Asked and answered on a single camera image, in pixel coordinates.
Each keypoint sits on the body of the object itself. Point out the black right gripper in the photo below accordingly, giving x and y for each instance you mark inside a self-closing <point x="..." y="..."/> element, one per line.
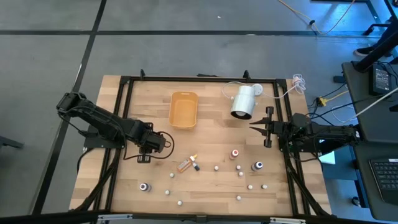
<point x="280" y="130"/>

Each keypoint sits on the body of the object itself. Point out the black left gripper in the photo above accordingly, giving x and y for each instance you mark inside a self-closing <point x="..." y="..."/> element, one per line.
<point x="154" y="141"/>

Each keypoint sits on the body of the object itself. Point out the yellow food coloring bottle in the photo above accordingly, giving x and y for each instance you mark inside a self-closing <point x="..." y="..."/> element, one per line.
<point x="185" y="165"/>

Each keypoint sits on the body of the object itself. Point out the blue-capped food coloring bottle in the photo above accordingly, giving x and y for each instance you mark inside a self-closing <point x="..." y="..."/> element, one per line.
<point x="258" y="165"/>

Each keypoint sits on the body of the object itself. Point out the red-capped food coloring bottle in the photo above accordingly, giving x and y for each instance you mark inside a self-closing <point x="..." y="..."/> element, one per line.
<point x="234" y="153"/>

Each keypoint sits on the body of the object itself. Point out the purple-capped food coloring bottle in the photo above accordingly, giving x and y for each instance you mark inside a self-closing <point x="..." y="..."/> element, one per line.
<point x="143" y="187"/>

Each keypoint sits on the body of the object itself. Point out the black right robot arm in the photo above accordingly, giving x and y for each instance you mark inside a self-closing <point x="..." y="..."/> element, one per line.
<point x="329" y="135"/>

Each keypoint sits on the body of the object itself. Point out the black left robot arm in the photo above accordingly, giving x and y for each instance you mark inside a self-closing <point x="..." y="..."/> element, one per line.
<point x="102" y="119"/>

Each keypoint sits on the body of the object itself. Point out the white spot lamp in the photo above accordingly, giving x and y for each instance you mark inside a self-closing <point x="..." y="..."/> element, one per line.
<point x="244" y="101"/>

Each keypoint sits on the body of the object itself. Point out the orange plastic basket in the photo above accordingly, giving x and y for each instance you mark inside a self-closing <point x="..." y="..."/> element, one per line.
<point x="183" y="112"/>

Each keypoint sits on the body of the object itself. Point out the black floor box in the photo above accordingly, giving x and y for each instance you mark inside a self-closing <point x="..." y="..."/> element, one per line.
<point x="339" y="79"/>

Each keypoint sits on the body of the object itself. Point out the black desk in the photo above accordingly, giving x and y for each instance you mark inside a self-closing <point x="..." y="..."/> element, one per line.
<point x="363" y="186"/>
<point x="373" y="124"/>

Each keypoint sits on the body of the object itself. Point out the black caster wheel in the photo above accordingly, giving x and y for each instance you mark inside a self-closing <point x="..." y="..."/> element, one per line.
<point x="356" y="201"/>

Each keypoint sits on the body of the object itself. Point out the person's shoe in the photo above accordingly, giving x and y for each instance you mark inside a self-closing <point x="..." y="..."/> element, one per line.
<point x="363" y="51"/>

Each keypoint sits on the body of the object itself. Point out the black slanted desk leg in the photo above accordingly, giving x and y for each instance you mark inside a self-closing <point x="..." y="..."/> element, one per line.
<point x="370" y="59"/>

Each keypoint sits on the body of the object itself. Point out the black power adapter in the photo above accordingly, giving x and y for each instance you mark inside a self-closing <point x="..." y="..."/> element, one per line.
<point x="381" y="79"/>

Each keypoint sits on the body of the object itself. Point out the black keyboard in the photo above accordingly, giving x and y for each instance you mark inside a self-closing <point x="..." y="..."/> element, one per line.
<point x="387" y="177"/>

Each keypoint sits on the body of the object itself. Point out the black stand foot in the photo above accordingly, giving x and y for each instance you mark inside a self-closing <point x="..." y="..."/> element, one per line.
<point x="9" y="142"/>

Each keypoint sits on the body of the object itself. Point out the black chair base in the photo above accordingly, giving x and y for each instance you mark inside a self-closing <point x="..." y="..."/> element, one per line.
<point x="373" y="30"/>

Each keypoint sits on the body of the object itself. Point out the person's leg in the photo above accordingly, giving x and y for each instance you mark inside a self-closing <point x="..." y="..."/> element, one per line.
<point x="388" y="34"/>

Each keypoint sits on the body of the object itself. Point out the black metal table frame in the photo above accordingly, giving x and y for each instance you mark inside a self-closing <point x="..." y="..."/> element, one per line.
<point x="202" y="78"/>

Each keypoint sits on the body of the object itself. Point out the silver metal bracket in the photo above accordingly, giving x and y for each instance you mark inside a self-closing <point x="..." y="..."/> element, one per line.
<point x="115" y="217"/>

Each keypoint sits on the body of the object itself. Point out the aluminium frame rail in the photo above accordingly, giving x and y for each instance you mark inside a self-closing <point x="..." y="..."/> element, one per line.
<point x="287" y="220"/>

